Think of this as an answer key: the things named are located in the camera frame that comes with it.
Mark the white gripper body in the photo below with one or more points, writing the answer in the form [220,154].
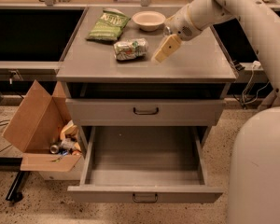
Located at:
[181,26]

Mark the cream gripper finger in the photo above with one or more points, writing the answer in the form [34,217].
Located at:
[167,47]

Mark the crushed 7up can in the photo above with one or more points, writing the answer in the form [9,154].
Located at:
[130,49]

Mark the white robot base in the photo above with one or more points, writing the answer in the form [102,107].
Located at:
[254,189]

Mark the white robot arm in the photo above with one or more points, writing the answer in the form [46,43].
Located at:
[260,24]

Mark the grey drawer cabinet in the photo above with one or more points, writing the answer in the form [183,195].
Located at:
[197,71]

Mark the closed grey top drawer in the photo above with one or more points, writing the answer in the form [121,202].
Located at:
[138,112]

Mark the open grey middle drawer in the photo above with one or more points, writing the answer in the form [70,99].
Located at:
[144,165]

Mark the small can in box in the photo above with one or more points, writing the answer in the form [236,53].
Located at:
[55,148]

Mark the white paper bowl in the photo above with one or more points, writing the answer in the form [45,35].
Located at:
[148,20]

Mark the green chip bag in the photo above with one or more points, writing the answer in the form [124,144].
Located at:
[109,26]

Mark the white power adapter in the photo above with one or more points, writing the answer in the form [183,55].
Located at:
[256,65]

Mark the open cardboard box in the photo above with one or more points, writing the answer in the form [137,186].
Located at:
[37,125]

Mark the black floor stand leg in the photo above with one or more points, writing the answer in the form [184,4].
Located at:
[8,164]

